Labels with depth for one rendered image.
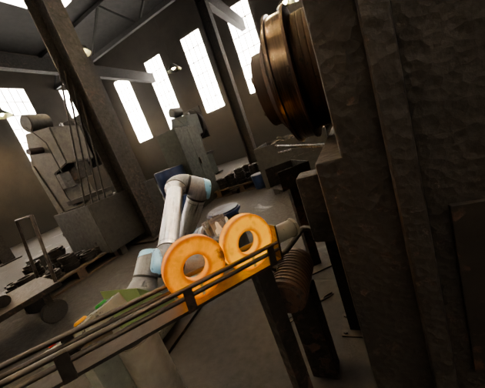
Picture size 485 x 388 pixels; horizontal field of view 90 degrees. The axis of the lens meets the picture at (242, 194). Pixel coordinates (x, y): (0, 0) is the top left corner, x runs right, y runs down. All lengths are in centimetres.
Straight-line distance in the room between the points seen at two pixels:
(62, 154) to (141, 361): 541
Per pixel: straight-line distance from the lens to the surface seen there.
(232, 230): 64
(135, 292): 156
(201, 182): 141
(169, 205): 121
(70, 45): 420
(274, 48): 85
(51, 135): 612
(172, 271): 61
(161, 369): 96
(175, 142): 452
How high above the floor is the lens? 98
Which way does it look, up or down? 13 degrees down
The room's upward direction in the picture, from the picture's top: 20 degrees counter-clockwise
